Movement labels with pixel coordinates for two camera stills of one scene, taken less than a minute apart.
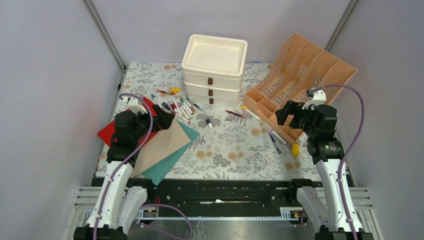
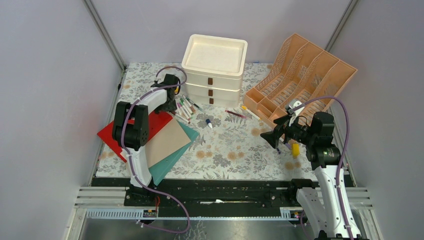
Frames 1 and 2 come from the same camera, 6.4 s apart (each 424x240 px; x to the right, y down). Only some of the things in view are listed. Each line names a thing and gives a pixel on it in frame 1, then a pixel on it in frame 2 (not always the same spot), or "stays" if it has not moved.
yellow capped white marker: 244,108 stays
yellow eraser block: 295,149 stays
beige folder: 158,146 stays
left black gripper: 163,119 to 171,106
